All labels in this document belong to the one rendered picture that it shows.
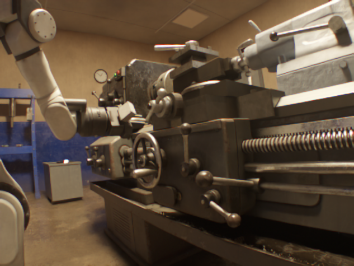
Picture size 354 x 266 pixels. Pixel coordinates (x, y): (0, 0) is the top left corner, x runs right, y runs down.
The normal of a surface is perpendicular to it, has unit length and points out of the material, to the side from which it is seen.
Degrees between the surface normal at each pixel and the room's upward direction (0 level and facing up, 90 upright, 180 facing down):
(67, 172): 90
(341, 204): 90
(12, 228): 90
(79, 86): 90
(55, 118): 121
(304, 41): 70
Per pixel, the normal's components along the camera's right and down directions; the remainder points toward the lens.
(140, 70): 0.56, -0.11
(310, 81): -0.82, 0.02
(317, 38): -0.80, -0.32
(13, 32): -0.33, -0.12
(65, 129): 0.52, 0.41
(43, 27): 0.94, 0.00
